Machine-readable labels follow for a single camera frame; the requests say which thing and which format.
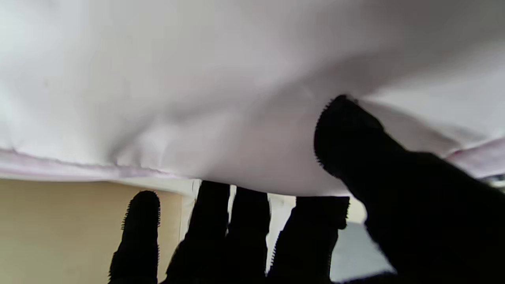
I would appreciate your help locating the beige fabric sofa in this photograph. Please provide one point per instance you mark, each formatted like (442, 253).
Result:
(59, 232)

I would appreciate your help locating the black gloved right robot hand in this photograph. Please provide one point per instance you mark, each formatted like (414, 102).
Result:
(414, 221)

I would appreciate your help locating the pale pink backpack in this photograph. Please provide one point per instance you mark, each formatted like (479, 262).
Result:
(197, 79)

